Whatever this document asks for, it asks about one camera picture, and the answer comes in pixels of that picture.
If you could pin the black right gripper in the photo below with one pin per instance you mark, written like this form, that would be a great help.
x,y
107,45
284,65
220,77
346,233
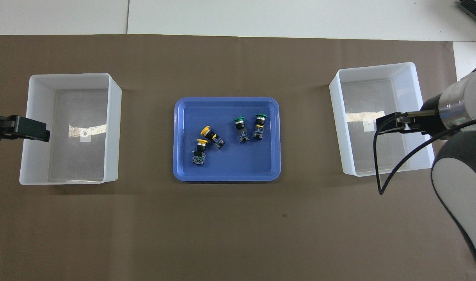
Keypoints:
x,y
431,117

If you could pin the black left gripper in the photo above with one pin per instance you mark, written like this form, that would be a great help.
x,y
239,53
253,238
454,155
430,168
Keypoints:
x,y
0,128

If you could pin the green push button switch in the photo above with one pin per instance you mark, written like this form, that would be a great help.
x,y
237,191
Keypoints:
x,y
242,130
259,127

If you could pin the yellow push button switch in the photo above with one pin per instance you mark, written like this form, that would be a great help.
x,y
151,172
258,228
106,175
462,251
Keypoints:
x,y
212,137
200,154

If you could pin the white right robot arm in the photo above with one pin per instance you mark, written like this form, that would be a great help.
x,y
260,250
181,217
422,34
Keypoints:
x,y
460,183

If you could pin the white paper label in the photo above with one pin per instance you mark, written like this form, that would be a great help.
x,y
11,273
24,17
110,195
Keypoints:
x,y
85,136
368,125

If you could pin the white translucent plastic box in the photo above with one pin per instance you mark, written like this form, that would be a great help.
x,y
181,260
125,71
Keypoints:
x,y
78,109
378,156

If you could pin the blue plastic tray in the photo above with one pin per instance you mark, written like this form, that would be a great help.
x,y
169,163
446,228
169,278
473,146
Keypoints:
x,y
226,164

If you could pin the brown paper table mat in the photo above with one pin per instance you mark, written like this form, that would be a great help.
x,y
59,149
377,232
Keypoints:
x,y
230,226

